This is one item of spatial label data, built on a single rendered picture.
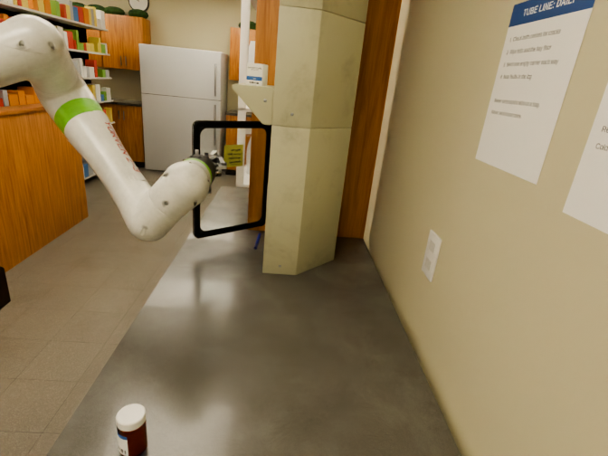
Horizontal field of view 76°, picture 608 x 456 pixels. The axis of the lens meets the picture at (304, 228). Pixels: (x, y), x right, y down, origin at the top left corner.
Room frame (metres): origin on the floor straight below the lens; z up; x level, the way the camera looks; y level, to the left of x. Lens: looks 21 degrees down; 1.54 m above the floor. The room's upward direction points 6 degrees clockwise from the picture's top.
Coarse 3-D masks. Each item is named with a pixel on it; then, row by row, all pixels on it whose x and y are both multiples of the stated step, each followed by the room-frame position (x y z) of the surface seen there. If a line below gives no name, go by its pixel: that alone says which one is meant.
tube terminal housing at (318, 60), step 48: (288, 48) 1.12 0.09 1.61; (336, 48) 1.19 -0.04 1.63; (288, 96) 1.12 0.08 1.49; (336, 96) 1.20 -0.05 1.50; (288, 144) 1.13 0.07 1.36; (336, 144) 1.23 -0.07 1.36; (288, 192) 1.13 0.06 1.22; (336, 192) 1.25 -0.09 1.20; (288, 240) 1.13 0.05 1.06; (336, 240) 1.28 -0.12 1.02
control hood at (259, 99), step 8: (240, 88) 1.12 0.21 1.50; (248, 88) 1.12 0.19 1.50; (256, 88) 1.12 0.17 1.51; (264, 88) 1.12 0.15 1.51; (272, 88) 1.12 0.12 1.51; (240, 96) 1.12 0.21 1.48; (248, 96) 1.12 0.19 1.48; (256, 96) 1.12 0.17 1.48; (264, 96) 1.12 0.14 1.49; (272, 96) 1.12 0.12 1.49; (248, 104) 1.12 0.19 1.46; (256, 104) 1.12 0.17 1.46; (264, 104) 1.12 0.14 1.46; (272, 104) 1.12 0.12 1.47; (256, 112) 1.12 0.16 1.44; (264, 112) 1.12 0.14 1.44; (264, 120) 1.12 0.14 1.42
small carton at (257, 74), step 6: (252, 66) 1.22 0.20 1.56; (258, 66) 1.21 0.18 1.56; (264, 66) 1.23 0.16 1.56; (246, 72) 1.22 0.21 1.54; (252, 72) 1.22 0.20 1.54; (258, 72) 1.21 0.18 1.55; (264, 72) 1.23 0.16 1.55; (246, 78) 1.22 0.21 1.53; (252, 78) 1.22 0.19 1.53; (258, 78) 1.21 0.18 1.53; (264, 78) 1.23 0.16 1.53; (252, 84) 1.22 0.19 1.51; (258, 84) 1.21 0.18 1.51; (264, 84) 1.23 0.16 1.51
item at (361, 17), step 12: (288, 0) 1.12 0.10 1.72; (300, 0) 1.13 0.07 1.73; (312, 0) 1.13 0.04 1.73; (324, 0) 1.13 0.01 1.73; (336, 0) 1.17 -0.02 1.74; (348, 0) 1.21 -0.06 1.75; (360, 0) 1.25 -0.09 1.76; (336, 12) 1.17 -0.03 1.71; (348, 12) 1.21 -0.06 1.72; (360, 12) 1.25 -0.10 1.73
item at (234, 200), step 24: (216, 120) 1.28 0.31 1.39; (240, 120) 1.34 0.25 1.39; (192, 144) 1.22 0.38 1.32; (216, 144) 1.28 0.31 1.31; (240, 144) 1.34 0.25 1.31; (264, 144) 1.41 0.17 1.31; (240, 168) 1.34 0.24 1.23; (216, 192) 1.28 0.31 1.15; (240, 192) 1.34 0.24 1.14; (216, 216) 1.28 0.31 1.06; (240, 216) 1.35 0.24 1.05
